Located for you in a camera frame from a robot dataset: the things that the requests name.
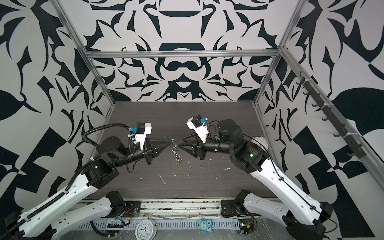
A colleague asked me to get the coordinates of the black wall hook rail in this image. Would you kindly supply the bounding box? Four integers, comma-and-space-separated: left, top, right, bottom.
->
297, 71, 368, 159

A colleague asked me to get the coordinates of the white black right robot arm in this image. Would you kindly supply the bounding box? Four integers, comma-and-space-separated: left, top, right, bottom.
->
179, 115, 334, 240

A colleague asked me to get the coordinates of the small electronics board left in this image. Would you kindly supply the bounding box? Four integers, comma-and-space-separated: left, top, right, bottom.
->
106, 217, 131, 230

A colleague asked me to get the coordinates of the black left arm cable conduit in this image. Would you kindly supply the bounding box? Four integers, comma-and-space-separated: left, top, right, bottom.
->
0, 123, 133, 239

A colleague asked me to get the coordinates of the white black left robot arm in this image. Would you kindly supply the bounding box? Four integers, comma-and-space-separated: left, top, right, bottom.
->
1, 137, 171, 240

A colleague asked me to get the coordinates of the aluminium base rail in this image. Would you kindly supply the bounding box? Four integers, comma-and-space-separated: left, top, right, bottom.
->
68, 197, 286, 218

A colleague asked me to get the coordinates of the blue owl figure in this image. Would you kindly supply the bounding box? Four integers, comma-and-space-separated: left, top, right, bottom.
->
198, 218, 213, 233

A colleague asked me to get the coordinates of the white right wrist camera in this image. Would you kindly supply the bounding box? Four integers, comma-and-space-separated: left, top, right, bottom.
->
187, 115, 209, 144

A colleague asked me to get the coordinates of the small electronics board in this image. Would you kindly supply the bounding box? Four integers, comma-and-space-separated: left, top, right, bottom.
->
239, 216, 258, 236
106, 217, 131, 230

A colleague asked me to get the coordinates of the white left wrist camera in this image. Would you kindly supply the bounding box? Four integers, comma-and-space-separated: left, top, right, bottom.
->
128, 122, 152, 150

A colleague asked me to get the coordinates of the small electronics board right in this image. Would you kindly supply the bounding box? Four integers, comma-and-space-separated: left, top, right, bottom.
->
239, 216, 258, 236

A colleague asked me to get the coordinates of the silver keyring chain with keys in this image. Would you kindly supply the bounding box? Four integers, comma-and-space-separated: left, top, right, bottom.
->
169, 138, 183, 167

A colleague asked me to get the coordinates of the white square clock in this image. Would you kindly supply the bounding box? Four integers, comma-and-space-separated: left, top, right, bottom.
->
252, 137, 268, 145

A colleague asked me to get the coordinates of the round white analog clock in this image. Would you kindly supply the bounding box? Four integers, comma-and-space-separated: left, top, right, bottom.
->
135, 219, 158, 240

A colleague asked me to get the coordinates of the white slotted cable duct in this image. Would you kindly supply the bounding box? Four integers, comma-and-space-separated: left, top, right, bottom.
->
94, 219, 239, 231

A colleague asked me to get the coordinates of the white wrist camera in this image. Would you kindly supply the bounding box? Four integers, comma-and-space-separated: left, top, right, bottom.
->
187, 115, 209, 144
128, 122, 152, 150

